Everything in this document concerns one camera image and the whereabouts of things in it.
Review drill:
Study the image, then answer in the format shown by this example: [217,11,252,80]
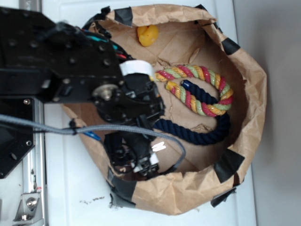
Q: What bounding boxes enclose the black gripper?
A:
[92,60,165,178]

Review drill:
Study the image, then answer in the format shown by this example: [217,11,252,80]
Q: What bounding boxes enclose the silver keys bunch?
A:
[152,142,166,152]

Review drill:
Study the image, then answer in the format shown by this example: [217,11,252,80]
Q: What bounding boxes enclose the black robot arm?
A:
[0,8,164,178]

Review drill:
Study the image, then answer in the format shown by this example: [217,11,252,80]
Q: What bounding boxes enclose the yellow rubber duck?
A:
[136,25,159,47]

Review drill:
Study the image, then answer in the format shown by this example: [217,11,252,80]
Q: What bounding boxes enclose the multicolour twisted rope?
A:
[154,65,234,118]

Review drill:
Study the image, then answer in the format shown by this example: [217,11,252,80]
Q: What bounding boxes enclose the grey braided cable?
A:
[0,114,186,175]

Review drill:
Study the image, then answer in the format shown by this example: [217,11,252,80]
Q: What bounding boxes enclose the navy blue twisted rope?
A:
[152,79,231,146]

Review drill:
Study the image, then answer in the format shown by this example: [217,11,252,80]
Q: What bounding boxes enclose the aluminium extrusion rail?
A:
[13,0,49,226]

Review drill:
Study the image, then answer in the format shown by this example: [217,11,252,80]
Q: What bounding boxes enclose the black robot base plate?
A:
[0,98,35,179]

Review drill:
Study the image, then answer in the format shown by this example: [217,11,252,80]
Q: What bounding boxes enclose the metal corner bracket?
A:
[13,193,43,225]

